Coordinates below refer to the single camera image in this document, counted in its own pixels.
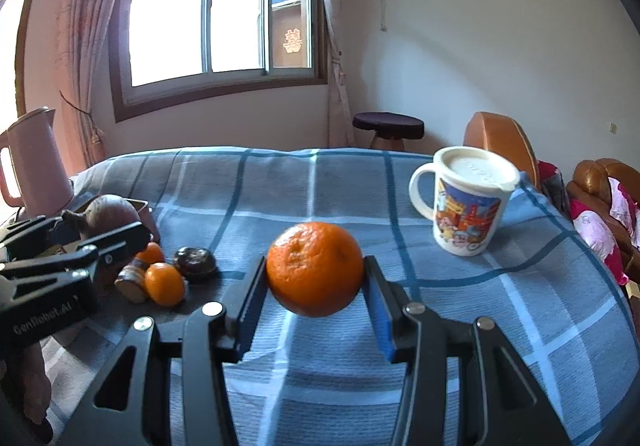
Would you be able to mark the rectangular metal tin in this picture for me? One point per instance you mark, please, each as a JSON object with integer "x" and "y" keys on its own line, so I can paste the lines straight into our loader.
{"x": 151, "y": 223}

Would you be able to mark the sliding glass window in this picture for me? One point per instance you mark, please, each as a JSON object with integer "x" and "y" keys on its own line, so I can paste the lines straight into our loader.
{"x": 170, "y": 16}

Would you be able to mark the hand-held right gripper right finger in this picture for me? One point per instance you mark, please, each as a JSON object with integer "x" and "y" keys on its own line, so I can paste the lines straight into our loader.
{"x": 382, "y": 321}

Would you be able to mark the dark round stool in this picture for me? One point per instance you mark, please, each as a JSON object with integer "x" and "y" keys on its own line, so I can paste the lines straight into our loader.
{"x": 387, "y": 123}

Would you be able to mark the brown cut root piece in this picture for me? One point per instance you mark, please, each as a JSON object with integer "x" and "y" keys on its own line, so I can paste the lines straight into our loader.
{"x": 131, "y": 283}

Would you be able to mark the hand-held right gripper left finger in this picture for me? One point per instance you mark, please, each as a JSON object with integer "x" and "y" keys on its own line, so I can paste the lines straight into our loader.
{"x": 252, "y": 306}

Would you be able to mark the orange mandarin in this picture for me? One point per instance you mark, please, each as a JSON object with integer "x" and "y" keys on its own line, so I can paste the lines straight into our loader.
{"x": 165, "y": 284}
{"x": 315, "y": 268}
{"x": 150, "y": 254}

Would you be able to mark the white mug lid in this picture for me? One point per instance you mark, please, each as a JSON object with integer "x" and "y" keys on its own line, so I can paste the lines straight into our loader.
{"x": 482, "y": 168}

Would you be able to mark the brown sofa with floral cloth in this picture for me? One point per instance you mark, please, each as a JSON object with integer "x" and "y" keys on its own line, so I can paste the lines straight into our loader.
{"x": 595, "y": 231}

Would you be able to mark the dark water chestnut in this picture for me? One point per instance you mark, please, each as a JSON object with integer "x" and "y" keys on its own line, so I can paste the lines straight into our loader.
{"x": 196, "y": 262}

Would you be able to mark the pink patterned curtain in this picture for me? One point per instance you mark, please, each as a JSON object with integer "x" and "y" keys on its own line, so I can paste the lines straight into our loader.
{"x": 85, "y": 26}

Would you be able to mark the orange leather chair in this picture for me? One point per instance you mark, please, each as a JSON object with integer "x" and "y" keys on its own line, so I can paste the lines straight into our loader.
{"x": 500, "y": 141}
{"x": 592, "y": 178}

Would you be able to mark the pink electric kettle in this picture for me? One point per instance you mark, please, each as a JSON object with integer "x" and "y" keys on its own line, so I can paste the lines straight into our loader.
{"x": 40, "y": 161}

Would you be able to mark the person's left hand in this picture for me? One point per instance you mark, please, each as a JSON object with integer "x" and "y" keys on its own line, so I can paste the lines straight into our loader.
{"x": 32, "y": 376}

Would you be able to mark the blue plaid tablecloth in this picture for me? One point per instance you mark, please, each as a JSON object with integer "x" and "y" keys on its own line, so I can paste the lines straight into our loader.
{"x": 350, "y": 196}

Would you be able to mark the purple radish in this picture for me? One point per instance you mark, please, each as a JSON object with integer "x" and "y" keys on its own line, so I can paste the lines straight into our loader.
{"x": 112, "y": 213}

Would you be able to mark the white air conditioner pipe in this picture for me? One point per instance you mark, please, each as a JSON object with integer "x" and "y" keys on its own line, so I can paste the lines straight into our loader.
{"x": 382, "y": 1}

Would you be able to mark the white cartoon print mug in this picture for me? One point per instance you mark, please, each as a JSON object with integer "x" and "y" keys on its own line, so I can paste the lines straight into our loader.
{"x": 462, "y": 221}

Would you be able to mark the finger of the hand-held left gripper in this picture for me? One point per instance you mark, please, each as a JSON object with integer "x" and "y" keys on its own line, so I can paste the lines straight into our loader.
{"x": 125, "y": 236}
{"x": 30, "y": 233}

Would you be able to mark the pale tied curtain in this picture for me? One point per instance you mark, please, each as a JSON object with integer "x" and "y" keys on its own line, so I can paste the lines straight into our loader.
{"x": 335, "y": 51}

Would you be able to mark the red paper window decal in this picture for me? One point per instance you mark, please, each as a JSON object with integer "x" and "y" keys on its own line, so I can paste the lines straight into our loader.
{"x": 291, "y": 41}

